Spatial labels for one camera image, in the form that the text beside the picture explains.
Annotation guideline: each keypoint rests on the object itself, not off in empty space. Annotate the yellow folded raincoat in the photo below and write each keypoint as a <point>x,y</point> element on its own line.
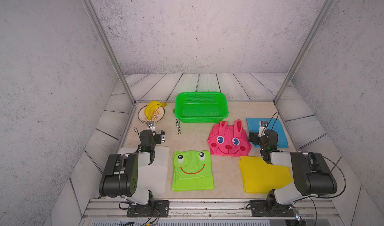
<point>259,177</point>

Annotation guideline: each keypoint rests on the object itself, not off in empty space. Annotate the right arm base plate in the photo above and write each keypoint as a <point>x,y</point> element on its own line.
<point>261,208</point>

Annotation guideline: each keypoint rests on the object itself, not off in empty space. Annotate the green frog raincoat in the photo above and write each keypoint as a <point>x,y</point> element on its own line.
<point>192,171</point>

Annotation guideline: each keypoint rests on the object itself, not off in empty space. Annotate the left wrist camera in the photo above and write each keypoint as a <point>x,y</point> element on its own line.
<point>151,125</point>

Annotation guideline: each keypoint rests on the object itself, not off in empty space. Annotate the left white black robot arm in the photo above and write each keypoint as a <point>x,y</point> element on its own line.
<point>137,176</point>

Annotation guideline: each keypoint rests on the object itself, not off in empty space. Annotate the green plastic basket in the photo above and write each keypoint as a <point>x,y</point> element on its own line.
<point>201,107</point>

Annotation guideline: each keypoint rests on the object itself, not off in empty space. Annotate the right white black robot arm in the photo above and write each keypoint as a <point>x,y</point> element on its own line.
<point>312,178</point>

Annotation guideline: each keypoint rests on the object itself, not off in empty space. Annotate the right aluminium frame post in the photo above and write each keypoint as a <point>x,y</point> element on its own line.
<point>319,20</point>

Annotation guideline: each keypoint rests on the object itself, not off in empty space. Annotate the aluminium front rail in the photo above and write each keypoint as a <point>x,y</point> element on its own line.
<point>211,212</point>

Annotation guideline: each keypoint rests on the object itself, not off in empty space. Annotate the left aluminium frame post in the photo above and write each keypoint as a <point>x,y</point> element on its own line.
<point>107,46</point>

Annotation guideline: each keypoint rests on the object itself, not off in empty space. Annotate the aluminium frame post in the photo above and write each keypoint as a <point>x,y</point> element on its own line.
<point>107,46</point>
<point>319,20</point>

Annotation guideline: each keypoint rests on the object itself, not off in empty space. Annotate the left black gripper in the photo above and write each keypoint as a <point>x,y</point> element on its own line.
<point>158,139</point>

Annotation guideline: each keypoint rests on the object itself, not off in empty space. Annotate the round patterned plate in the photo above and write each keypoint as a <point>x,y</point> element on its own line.
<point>157,115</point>

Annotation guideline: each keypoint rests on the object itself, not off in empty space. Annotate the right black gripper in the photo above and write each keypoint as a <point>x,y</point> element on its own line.
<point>256,137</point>

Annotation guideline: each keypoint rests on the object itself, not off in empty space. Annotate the white raincoat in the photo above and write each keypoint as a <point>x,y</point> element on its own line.
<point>153,177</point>

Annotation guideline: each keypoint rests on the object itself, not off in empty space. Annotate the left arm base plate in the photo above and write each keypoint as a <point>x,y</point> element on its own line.
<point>155,209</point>

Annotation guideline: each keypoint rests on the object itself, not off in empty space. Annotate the cow pattern handle fork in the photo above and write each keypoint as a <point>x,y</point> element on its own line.
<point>179,127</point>

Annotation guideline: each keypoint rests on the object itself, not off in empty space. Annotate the pink rabbit raincoat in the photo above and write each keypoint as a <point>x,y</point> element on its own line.
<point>229,140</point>

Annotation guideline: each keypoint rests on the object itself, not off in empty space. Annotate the yellow banana bunch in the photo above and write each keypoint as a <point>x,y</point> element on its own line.
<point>152,106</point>

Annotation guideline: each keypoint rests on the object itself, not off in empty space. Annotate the blue folded raincoat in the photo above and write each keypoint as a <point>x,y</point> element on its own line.
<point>276,125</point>

